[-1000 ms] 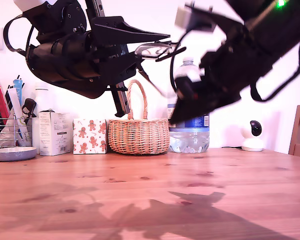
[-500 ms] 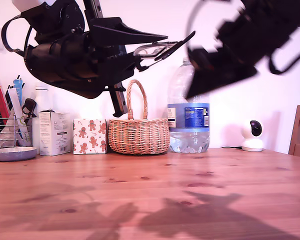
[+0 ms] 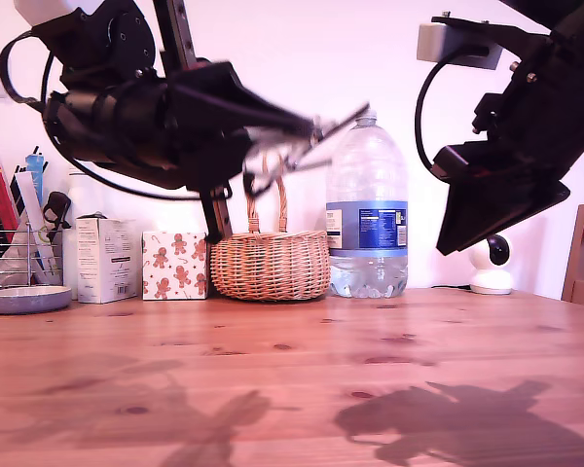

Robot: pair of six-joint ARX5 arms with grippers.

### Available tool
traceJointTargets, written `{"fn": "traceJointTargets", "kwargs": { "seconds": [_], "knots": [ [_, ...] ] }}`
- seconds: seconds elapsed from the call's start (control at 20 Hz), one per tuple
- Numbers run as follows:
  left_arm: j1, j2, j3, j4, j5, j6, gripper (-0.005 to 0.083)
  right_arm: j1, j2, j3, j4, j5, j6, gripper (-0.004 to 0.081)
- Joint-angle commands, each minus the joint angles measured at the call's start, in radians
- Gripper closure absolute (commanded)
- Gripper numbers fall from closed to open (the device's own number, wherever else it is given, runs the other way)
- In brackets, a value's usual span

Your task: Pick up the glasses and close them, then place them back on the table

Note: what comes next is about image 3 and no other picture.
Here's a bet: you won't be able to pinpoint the thick black looped cable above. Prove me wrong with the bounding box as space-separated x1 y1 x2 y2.
0 29 55 106
415 48 478 172

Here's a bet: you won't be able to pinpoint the wicker basket with handle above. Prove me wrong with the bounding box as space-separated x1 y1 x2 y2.
209 156 331 303

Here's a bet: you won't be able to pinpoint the tall white bottle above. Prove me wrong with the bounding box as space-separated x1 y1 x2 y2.
61 159 106 302

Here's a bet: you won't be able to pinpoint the white printed carton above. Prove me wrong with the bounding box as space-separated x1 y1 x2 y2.
75 213 140 305

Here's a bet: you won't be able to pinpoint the brown wooden chair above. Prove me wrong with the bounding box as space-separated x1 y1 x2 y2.
560 204 584 311

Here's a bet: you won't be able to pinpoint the black clip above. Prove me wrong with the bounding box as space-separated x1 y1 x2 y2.
42 192 73 244

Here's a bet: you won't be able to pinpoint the metal wire rack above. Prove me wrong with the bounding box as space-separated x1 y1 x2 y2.
0 217 63 293

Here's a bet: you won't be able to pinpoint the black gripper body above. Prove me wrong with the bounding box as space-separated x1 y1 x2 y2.
111 0 235 244

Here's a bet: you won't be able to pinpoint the black thin-framed glasses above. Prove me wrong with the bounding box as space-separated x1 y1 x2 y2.
241 100 372 197

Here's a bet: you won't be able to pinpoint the grey round dish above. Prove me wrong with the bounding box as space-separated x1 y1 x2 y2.
0 285 74 316

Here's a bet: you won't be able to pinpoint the thin black cable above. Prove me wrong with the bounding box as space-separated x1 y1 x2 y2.
41 48 205 201

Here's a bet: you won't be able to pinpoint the small white round camera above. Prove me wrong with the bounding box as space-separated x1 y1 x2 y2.
468 233 514 297

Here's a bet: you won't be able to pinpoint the gingerbread print box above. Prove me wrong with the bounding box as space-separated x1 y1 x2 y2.
141 231 209 302

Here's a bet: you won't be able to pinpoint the large clear water bottle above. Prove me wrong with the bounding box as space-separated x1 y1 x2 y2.
324 110 410 300

